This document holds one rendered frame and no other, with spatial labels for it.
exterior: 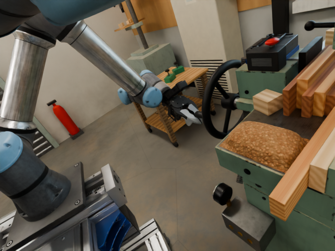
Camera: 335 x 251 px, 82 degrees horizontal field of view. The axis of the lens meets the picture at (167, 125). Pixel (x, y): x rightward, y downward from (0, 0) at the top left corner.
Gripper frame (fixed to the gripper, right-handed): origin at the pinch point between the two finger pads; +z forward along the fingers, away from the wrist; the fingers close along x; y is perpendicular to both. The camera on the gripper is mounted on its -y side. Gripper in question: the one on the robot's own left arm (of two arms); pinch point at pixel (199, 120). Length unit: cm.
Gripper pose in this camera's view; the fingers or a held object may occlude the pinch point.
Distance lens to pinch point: 73.0
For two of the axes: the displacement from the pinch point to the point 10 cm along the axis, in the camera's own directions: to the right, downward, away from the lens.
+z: 6.5, 6.2, -4.3
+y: -0.4, 6.0, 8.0
